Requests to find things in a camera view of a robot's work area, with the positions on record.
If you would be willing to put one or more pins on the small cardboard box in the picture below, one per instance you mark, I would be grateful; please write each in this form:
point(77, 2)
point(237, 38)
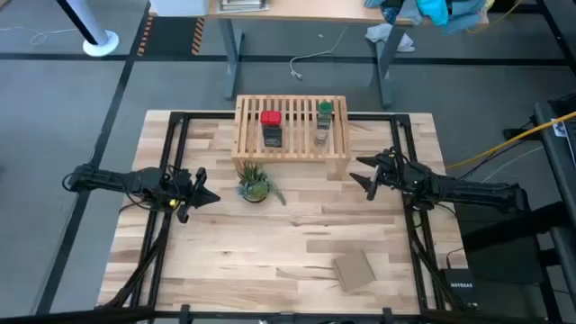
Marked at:
point(353, 270)

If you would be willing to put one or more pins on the wooden desk with grey legs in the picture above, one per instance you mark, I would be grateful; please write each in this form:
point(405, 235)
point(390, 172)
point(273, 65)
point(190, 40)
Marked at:
point(315, 11)

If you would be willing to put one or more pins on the stack of books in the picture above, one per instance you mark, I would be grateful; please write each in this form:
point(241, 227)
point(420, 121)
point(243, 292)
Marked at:
point(243, 4)

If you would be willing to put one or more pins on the potted succulent plant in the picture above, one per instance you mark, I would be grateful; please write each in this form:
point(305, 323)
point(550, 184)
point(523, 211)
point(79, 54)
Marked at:
point(254, 189)

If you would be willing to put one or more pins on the black Netgear router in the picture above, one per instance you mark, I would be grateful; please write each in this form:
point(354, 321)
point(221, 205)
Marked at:
point(461, 288)

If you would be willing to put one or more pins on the black aluminium table frame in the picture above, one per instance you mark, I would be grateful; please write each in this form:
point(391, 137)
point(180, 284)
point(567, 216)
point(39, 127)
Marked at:
point(202, 116)

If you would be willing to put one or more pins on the dark green black pepper tin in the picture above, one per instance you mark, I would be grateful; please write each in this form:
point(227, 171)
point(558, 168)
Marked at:
point(272, 136)

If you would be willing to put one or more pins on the black mat with hazard stripes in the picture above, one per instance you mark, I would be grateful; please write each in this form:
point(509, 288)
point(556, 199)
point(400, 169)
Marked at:
point(171, 36)

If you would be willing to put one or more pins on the white pillar with round base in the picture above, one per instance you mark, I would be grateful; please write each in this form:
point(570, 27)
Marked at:
point(96, 42)

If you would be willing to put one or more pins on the wooden slatted shelf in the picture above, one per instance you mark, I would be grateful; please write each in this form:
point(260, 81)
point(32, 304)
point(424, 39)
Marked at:
point(292, 156)

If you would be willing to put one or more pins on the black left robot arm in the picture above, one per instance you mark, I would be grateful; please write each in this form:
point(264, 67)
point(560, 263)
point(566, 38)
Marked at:
point(108, 180)

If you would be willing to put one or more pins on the white cloth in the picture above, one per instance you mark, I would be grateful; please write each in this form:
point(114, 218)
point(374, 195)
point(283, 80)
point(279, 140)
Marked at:
point(382, 33)

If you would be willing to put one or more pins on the green-lid oregano jar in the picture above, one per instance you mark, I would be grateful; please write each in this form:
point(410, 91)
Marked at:
point(325, 109)

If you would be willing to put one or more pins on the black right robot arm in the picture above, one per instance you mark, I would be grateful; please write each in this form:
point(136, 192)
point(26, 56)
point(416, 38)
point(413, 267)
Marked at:
point(477, 191)

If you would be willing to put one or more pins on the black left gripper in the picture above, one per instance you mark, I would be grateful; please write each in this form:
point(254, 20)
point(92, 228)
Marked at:
point(186, 191)

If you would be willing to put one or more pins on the red-lid smoked paprika tin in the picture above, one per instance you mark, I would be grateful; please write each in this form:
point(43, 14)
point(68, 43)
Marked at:
point(271, 118)

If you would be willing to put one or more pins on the white storage box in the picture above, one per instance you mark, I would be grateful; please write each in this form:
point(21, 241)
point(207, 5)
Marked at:
point(180, 6)

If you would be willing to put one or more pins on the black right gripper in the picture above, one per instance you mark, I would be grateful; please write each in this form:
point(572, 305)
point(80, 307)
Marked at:
point(396, 173)

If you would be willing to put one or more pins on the cork-top saffron glass jar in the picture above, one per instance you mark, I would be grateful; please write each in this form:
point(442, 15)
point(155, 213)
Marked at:
point(321, 137)

